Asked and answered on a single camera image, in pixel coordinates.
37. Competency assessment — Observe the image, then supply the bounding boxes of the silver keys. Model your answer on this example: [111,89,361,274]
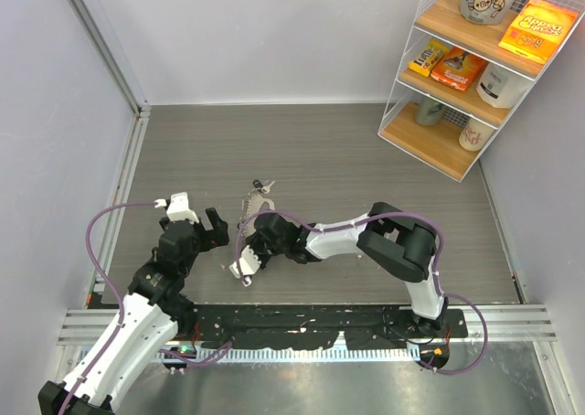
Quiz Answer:
[238,179,275,237]

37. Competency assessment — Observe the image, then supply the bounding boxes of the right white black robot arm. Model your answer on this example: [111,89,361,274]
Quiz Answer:
[230,202,448,337]

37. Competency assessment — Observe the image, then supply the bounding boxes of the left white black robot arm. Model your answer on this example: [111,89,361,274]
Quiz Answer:
[37,207,229,414]

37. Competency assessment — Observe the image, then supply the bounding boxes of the grey green cup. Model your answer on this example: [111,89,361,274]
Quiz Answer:
[415,97,446,126]

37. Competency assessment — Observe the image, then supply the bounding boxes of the cream cup red writing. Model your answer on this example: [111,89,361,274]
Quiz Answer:
[459,117,495,152]

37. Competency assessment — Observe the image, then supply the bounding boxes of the yellow candy packet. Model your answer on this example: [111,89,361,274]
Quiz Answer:
[408,39,450,77]

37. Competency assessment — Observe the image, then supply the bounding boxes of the orange snack packet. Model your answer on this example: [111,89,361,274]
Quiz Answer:
[431,47,488,92]

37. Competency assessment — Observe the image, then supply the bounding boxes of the white labelled pouch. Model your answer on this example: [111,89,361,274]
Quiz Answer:
[476,62,532,109]

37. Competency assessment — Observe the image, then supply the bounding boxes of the orange yellow snack box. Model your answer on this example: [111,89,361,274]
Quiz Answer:
[498,0,578,65]

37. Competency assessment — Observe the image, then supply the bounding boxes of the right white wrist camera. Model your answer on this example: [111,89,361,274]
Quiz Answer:
[229,245,269,287]

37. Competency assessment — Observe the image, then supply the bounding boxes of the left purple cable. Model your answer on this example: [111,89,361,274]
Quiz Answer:
[63,198,168,411]

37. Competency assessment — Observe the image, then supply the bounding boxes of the purple cable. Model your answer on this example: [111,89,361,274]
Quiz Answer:
[63,198,168,411]
[231,208,489,376]

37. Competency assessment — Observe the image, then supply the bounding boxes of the white slotted cable duct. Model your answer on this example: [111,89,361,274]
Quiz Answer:
[159,345,420,364]

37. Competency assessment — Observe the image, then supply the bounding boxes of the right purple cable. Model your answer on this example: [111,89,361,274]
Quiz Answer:
[231,208,489,376]

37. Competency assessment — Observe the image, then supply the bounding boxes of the aluminium frame rail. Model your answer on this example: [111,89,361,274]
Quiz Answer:
[67,0,151,114]

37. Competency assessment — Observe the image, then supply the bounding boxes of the white wire wooden shelf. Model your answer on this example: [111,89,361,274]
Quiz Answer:
[378,0,584,181]

